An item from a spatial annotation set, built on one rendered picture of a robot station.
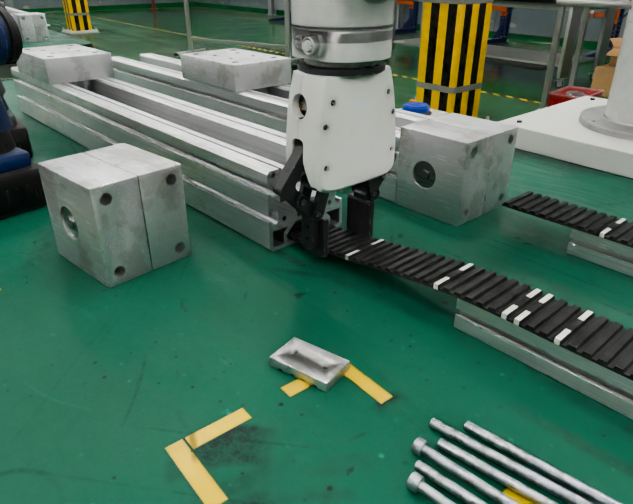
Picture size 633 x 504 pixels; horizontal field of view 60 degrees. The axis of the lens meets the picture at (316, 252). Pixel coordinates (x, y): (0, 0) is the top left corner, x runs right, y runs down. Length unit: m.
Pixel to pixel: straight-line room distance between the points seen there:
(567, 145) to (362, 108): 0.47
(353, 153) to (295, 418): 0.23
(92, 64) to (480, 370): 0.82
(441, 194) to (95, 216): 0.36
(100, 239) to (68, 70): 0.56
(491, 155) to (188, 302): 0.36
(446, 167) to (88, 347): 0.40
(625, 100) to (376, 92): 0.53
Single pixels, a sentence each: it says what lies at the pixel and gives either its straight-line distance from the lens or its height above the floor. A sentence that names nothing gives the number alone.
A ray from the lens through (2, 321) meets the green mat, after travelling 0.52.
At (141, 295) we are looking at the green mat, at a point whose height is 0.78.
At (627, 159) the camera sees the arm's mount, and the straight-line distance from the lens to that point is 0.86.
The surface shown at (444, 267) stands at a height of 0.81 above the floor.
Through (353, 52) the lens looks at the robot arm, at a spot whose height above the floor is 0.98.
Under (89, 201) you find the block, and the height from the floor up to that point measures 0.86.
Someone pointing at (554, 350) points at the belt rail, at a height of 0.80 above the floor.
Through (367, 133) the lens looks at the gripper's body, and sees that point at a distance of 0.50.
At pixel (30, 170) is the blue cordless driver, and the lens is 0.72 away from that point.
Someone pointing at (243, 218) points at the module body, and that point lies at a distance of 0.58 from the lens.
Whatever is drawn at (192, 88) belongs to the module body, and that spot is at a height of 0.85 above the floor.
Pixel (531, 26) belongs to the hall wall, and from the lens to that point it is 9.36.
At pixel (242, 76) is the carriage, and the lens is 0.88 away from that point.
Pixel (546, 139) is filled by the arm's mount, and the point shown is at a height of 0.80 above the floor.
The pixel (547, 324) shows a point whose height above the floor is 0.81.
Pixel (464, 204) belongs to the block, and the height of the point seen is 0.80.
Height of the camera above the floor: 1.04
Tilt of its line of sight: 28 degrees down
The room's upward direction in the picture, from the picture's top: straight up
